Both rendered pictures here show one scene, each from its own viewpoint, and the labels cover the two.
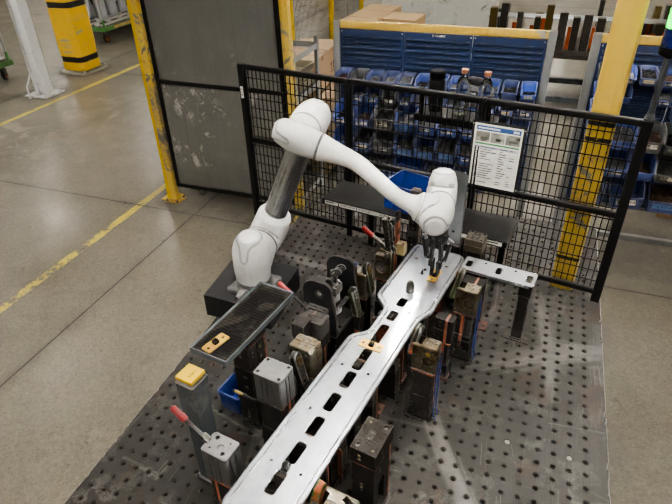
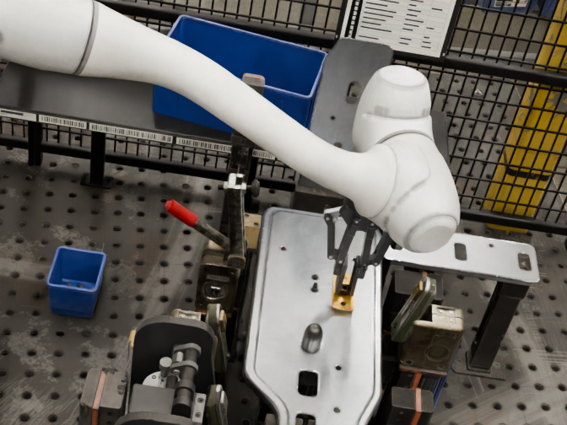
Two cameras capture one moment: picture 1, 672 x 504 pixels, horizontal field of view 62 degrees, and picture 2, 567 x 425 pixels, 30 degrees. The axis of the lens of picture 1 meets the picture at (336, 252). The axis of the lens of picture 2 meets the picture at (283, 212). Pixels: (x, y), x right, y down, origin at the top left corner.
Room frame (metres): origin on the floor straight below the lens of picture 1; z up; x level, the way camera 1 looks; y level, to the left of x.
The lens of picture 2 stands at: (0.77, 0.42, 2.30)
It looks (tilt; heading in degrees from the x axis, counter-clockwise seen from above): 42 degrees down; 327
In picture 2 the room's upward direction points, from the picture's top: 12 degrees clockwise
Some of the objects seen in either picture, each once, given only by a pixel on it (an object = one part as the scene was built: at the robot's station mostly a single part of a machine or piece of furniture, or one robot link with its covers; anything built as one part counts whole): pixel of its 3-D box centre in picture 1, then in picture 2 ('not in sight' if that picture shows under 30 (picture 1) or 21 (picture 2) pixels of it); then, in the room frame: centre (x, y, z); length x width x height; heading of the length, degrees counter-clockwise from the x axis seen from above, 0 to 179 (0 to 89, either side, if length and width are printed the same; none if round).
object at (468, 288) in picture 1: (464, 322); (415, 380); (1.64, -0.49, 0.87); 0.12 x 0.09 x 0.35; 60
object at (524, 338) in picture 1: (521, 309); (497, 317); (1.74, -0.75, 0.84); 0.11 x 0.06 x 0.29; 60
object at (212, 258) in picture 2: (383, 286); (211, 323); (1.87, -0.20, 0.88); 0.07 x 0.06 x 0.35; 60
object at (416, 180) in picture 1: (420, 196); (239, 82); (2.26, -0.39, 1.10); 0.30 x 0.17 x 0.13; 51
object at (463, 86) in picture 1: (462, 92); not in sight; (2.40, -0.57, 1.53); 0.06 x 0.06 x 0.20
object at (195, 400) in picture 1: (202, 428); not in sight; (1.12, 0.42, 0.92); 0.08 x 0.08 x 0.44; 60
